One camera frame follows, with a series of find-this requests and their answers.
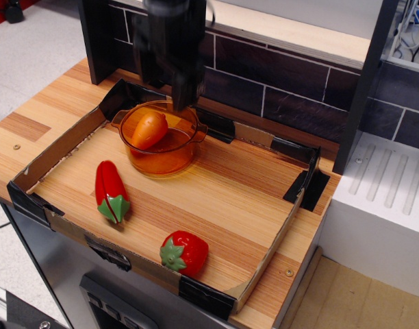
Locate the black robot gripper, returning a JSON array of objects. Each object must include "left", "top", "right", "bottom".
[{"left": 133, "top": 1, "right": 207, "bottom": 111}]

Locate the orange plastic toy carrot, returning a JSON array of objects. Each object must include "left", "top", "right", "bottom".
[{"left": 131, "top": 111, "right": 168, "bottom": 150}]

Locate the transparent orange plastic pot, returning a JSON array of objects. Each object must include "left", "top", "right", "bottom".
[{"left": 111, "top": 100, "right": 208, "bottom": 175}]

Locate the cardboard fence with black tape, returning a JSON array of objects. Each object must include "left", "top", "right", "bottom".
[{"left": 8, "top": 81, "right": 338, "bottom": 328}]

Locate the red toy chili pepper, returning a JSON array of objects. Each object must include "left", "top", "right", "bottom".
[{"left": 95, "top": 160, "right": 131, "bottom": 224}]

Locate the red toy strawberry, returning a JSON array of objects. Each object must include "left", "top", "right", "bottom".
[{"left": 160, "top": 230, "right": 209, "bottom": 277}]

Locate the grey toy oven panel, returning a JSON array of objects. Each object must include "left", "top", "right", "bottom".
[{"left": 79, "top": 272, "right": 169, "bottom": 329}]

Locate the white toy sink drainboard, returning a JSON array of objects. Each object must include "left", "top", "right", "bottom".
[{"left": 319, "top": 133, "right": 419, "bottom": 297}]

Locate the dark toy kitchen back frame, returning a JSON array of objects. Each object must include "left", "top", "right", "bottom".
[{"left": 79, "top": 1, "right": 392, "bottom": 173}]

